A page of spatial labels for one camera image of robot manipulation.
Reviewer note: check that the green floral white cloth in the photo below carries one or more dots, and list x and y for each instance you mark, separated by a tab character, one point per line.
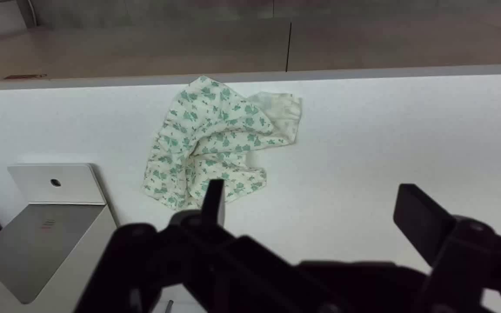
216	131

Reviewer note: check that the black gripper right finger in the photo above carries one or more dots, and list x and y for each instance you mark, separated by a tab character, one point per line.
465	249

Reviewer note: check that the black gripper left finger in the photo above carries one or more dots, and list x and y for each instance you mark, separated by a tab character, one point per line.
212	254

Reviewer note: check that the silver countertop appliance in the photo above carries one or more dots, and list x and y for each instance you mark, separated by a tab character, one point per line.
42	244

